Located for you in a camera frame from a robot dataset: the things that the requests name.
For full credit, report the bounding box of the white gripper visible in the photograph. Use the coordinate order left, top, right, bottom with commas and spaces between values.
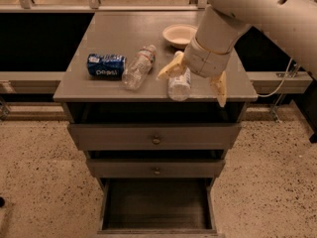
157, 37, 233, 107

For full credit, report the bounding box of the clear bottle blue label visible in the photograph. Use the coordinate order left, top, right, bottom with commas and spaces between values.
167, 50, 192, 102

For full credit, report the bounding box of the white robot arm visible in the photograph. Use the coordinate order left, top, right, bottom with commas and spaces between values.
158, 0, 317, 106

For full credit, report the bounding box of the clear bottle red label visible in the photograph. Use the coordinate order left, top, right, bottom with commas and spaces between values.
122, 45, 157, 90

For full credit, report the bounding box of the grey wooden drawer cabinet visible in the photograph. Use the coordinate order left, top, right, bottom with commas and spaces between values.
53, 11, 259, 238

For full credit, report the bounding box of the grey top drawer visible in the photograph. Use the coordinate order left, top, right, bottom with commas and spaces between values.
68, 124, 241, 151

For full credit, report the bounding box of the grey middle drawer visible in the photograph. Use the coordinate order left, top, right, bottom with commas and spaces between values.
87, 159, 225, 179

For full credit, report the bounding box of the grey open bottom drawer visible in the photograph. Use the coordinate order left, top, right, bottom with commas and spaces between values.
96, 178, 226, 238

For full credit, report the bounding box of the white paper bowl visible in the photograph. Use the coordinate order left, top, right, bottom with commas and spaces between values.
162, 24, 197, 50

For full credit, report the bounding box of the blue pepsi can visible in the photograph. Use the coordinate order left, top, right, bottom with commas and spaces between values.
86, 54, 126, 77

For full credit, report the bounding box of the white cable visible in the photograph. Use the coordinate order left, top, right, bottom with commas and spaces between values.
257, 57, 295, 99

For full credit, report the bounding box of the metal railing frame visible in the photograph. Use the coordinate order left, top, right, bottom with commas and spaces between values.
0, 0, 317, 96

